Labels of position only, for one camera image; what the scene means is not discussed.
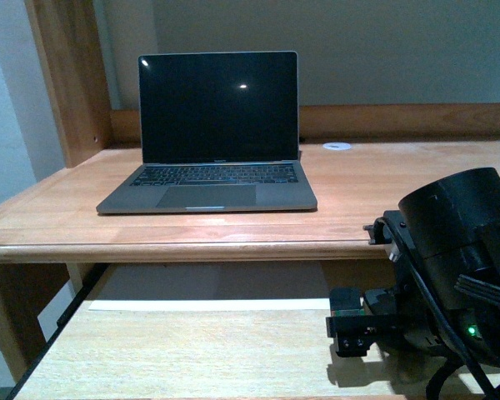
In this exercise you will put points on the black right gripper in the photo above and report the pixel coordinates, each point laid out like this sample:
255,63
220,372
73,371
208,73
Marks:
360,319

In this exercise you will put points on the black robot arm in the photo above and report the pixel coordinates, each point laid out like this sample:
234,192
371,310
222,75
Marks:
444,243

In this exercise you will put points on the wooden desk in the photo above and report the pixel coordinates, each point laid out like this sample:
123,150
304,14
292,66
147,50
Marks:
350,160

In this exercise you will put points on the grey open laptop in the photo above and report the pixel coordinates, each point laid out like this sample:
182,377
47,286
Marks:
216,137

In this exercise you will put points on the wooden pull-out keyboard tray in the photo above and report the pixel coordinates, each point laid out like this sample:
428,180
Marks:
221,330

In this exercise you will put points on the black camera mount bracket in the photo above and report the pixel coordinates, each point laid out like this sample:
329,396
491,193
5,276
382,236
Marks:
389,231

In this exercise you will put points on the white cable grommet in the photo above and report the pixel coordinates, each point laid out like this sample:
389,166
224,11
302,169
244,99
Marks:
337,146

